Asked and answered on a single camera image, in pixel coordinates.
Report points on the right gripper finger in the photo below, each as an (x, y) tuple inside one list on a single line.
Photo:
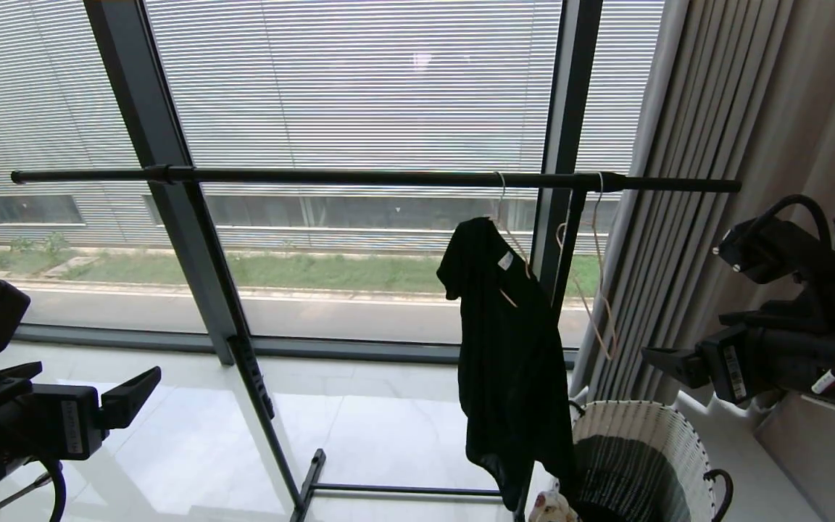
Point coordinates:
[(682, 366)]

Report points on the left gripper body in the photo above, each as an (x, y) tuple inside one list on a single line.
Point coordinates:
[(55, 428)]

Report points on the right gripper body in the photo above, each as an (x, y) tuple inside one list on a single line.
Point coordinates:
[(773, 362)]

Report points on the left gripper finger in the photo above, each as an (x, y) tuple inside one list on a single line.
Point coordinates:
[(131, 395)]

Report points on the black garment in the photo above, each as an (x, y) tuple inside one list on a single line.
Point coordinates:
[(512, 362)]

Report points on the white laundry basket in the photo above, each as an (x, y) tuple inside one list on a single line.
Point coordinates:
[(649, 435)]

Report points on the pink clothes hanger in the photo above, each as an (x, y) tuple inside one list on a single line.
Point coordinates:
[(596, 217), (502, 196)]

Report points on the black clothes rack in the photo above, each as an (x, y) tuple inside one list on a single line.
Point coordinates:
[(359, 177)]

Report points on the cream printed garment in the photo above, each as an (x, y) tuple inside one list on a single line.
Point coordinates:
[(551, 507)]

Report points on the beige curtain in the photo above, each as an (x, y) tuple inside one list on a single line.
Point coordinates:
[(736, 109)]

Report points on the window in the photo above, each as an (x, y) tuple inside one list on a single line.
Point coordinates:
[(135, 94)]

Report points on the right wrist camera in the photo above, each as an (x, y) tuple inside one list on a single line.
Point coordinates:
[(773, 250)]

